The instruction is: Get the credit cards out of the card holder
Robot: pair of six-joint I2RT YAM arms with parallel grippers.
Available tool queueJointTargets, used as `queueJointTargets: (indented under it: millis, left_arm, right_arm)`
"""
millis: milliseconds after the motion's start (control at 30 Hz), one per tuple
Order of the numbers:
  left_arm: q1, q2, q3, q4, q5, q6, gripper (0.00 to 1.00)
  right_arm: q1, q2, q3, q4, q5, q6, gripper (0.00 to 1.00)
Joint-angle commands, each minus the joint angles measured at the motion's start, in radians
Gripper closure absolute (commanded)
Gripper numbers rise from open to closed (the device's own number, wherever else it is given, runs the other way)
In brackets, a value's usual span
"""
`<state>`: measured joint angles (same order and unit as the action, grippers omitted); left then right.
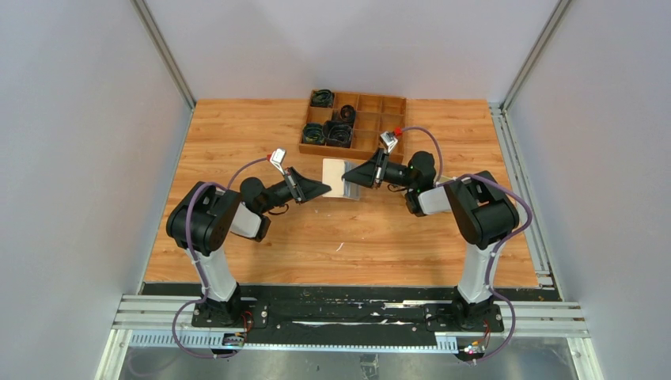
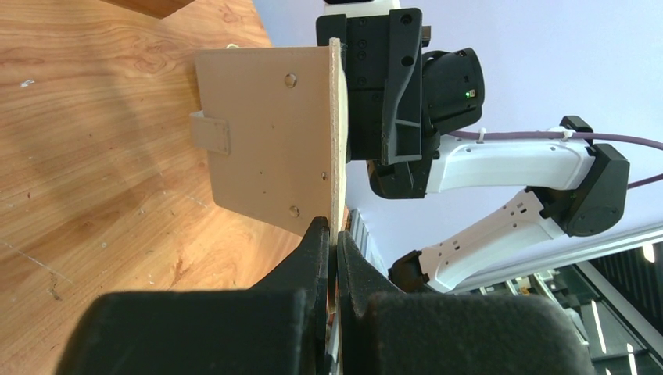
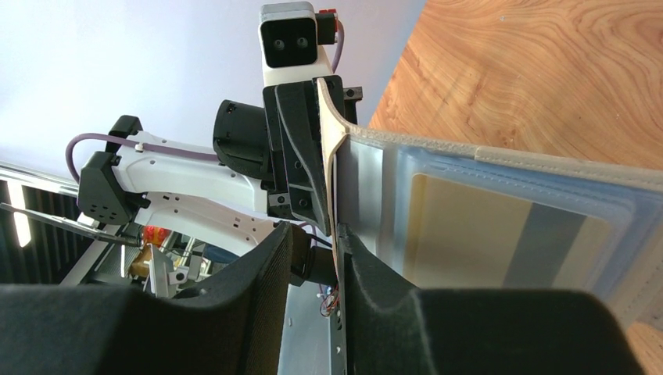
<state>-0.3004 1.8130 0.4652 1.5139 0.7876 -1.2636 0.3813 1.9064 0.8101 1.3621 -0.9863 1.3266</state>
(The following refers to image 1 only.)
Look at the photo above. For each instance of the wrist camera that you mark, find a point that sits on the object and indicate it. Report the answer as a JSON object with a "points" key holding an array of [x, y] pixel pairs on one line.
{"points": [[390, 140], [276, 158]]}

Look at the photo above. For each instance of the right aluminium corner post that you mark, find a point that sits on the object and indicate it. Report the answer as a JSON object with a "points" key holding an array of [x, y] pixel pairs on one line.
{"points": [[550, 26]]}

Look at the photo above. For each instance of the aluminium frame rail front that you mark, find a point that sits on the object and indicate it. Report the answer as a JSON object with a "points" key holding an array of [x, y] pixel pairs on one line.
{"points": [[160, 321]]}

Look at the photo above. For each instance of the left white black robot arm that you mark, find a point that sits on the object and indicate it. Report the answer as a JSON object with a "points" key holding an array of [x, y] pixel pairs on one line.
{"points": [[207, 215]]}

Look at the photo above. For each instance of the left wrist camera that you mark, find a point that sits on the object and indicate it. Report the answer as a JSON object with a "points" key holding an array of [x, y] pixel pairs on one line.
{"points": [[276, 158]]}

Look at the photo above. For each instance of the black coiled belt middle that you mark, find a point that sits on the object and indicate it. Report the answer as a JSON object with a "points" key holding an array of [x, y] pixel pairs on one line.
{"points": [[347, 114]]}

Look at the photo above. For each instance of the aluminium corner post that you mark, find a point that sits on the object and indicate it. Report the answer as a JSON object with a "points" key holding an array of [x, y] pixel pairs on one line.
{"points": [[550, 26], [153, 31]]}

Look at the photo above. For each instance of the white leather card holder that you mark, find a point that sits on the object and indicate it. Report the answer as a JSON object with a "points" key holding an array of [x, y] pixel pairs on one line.
{"points": [[332, 171]]}

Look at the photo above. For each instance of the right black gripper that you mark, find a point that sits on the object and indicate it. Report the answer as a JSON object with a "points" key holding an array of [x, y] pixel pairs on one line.
{"points": [[379, 169]]}

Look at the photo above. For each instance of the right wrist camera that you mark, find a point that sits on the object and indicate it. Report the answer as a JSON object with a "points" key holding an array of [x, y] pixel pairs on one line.
{"points": [[390, 140]]}

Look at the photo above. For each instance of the beige plate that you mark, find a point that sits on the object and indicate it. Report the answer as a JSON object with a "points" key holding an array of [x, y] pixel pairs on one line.
{"points": [[444, 180]]}

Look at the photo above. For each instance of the black coiled belt top-left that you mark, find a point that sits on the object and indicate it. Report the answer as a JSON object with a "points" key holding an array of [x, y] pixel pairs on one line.
{"points": [[322, 98]]}

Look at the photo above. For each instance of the dark coiled belt bottom-left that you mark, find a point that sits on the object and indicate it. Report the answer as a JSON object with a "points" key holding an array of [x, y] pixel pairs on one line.
{"points": [[313, 134]]}

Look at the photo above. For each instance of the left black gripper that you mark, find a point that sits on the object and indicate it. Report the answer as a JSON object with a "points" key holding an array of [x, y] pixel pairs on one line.
{"points": [[294, 186]]}

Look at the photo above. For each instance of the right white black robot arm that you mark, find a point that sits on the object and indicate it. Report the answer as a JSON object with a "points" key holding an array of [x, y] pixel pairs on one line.
{"points": [[484, 215]]}

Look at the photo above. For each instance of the left aluminium corner post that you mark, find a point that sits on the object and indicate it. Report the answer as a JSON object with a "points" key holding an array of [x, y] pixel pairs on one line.
{"points": [[153, 31]]}

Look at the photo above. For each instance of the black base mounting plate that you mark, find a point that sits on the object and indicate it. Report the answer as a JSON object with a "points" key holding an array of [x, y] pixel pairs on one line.
{"points": [[349, 316]]}

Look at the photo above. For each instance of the right side aluminium rail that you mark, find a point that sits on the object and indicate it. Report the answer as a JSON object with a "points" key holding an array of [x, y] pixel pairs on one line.
{"points": [[515, 168]]}

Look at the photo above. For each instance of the black coiled belt bottom-middle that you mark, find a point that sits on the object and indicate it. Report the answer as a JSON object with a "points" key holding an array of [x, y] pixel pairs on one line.
{"points": [[338, 134]]}

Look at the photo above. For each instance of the wooden compartment tray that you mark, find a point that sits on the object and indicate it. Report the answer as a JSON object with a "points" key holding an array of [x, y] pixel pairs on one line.
{"points": [[375, 113]]}

